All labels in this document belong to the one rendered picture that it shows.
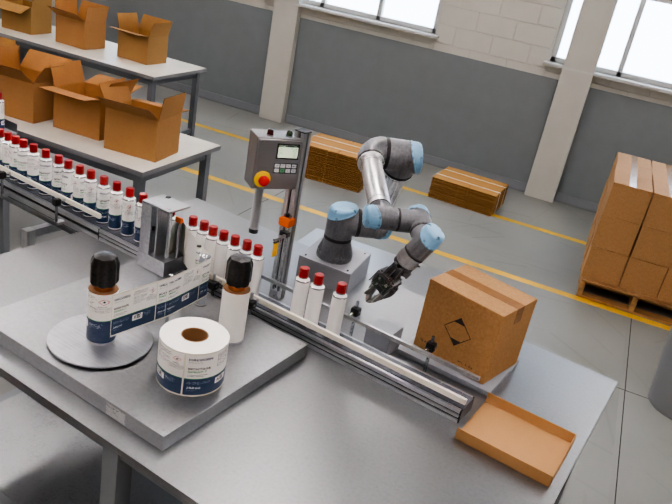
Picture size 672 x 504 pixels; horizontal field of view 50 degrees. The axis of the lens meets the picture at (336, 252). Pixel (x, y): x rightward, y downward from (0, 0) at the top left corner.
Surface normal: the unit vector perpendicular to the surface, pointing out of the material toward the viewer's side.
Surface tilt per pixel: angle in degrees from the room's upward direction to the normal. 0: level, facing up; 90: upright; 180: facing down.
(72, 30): 90
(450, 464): 0
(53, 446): 0
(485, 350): 90
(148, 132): 90
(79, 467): 0
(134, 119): 90
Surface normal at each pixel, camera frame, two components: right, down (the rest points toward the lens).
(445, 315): -0.66, 0.19
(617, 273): -0.38, 0.32
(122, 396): 0.18, -0.90
